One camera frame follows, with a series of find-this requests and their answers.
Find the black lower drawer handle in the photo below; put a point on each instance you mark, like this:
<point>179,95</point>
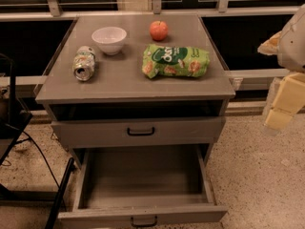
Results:
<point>143,223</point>

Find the closed grey upper drawer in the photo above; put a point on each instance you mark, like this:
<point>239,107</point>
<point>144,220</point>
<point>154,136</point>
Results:
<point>113,132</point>

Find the metal window railing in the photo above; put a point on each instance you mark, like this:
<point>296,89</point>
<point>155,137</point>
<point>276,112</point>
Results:
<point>62,9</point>

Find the green rice chip bag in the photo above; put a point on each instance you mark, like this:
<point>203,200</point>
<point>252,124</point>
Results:
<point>174,61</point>

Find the open grey lower drawer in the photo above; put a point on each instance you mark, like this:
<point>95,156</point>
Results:
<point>168,182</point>

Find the white bowl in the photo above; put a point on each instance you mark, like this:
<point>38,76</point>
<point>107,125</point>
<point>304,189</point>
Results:
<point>110,40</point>

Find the black upper drawer handle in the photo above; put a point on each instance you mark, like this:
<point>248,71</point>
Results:
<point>148,132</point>

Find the crushed silver drink can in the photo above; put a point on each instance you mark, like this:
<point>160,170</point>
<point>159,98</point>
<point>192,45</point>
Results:
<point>84,63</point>

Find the red apple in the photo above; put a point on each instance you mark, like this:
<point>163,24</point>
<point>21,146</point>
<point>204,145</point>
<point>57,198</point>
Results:
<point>158,30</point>

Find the grey drawer cabinet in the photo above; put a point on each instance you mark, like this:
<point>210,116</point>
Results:
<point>119,89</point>

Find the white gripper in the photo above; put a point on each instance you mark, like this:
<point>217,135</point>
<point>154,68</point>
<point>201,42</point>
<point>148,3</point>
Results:
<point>294,47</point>

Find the black drawer handle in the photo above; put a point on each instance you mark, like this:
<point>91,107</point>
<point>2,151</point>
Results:
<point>143,223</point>
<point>148,132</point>

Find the black chair frame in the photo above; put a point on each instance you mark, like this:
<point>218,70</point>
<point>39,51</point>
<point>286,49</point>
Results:
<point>14,118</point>

